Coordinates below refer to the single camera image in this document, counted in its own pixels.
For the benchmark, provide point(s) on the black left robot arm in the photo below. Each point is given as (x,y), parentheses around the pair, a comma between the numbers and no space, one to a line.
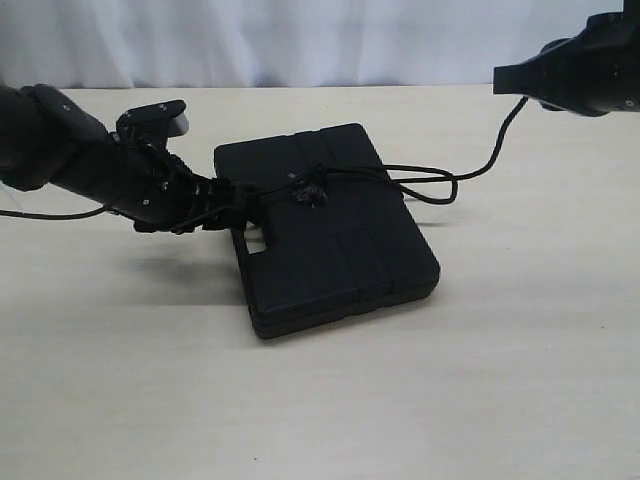
(47,139)

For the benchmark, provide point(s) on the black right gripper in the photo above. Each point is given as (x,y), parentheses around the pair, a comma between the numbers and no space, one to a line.
(565,76)

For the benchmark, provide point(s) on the white backdrop curtain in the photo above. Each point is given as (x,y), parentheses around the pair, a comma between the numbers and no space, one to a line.
(200,44)

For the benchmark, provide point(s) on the black plastic tool case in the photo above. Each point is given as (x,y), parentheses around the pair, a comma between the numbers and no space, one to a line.
(359,251)

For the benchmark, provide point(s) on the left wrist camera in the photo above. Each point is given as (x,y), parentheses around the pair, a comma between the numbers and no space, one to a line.
(161,120)

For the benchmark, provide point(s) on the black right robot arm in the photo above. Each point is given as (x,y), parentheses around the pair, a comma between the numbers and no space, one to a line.
(618,29)

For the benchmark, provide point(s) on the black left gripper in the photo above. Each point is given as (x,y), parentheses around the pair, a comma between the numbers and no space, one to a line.
(159,192)

